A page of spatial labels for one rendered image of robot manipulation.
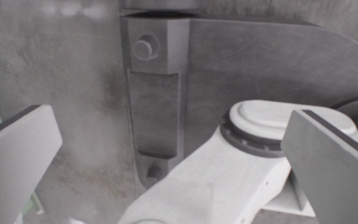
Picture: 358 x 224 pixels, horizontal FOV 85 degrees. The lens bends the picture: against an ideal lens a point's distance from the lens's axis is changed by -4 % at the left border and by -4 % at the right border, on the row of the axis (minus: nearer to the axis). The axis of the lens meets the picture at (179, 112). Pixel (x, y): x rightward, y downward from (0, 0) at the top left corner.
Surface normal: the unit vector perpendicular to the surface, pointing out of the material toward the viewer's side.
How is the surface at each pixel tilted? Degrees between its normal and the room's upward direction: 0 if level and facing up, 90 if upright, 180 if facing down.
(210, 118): 0
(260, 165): 90
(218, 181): 90
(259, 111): 90
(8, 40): 0
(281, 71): 0
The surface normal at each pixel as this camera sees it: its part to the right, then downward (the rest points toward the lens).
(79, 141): -0.20, 0.49
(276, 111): 0.02, -0.86
